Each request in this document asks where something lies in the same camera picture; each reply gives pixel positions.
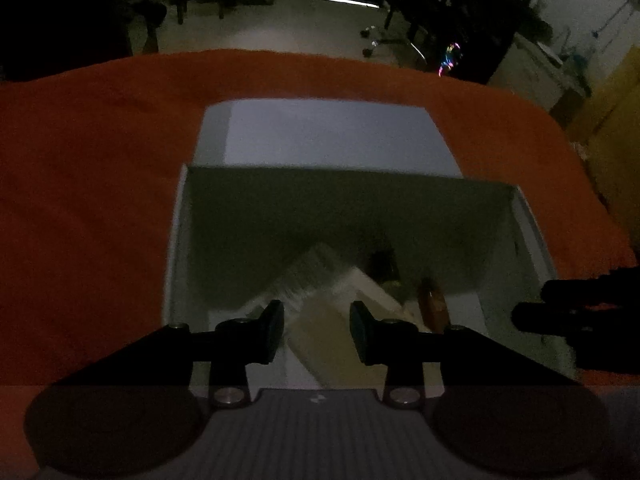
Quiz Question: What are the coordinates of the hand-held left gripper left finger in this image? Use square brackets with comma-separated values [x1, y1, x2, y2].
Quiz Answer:
[55, 300, 285, 407]

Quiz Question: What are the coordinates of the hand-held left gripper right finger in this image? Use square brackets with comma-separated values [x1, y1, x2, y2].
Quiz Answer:
[350, 301, 583, 408]

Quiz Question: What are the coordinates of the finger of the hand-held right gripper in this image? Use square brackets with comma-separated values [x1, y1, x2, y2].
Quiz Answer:
[511, 302, 640, 373]
[541, 265, 640, 307]

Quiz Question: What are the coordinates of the beige cardboard box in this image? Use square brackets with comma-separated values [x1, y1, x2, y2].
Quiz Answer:
[287, 266, 426, 392]

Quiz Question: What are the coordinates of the orange brown oblong tool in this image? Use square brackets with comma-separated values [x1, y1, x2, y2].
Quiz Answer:
[418, 277, 452, 334]

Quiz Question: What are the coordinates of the white cardboard box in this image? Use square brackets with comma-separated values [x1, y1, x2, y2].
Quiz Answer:
[161, 100, 558, 396]

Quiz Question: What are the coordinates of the white flat packet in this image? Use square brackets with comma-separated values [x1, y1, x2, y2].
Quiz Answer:
[244, 242, 353, 313]

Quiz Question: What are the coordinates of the small black device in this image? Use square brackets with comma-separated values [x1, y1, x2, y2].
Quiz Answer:
[369, 249, 402, 287]

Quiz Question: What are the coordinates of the yellow board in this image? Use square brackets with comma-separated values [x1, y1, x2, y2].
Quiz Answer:
[564, 44, 640, 248]

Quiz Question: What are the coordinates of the white cabinet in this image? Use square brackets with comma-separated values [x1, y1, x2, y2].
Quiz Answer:
[489, 34, 588, 113]

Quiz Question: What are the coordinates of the orange tablecloth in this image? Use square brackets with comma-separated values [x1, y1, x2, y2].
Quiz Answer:
[0, 49, 640, 480]

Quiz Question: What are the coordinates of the computer tower with coloured lights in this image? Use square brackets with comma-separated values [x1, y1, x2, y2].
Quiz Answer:
[436, 40, 466, 80]

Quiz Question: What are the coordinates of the black office chair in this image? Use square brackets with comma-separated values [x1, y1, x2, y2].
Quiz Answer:
[360, 0, 437, 72]

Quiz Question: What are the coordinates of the dark round bin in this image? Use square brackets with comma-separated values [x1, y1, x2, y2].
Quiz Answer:
[134, 2, 168, 30]

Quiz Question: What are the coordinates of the dark wooden cabinet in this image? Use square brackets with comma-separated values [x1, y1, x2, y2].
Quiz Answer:
[0, 0, 153, 82]

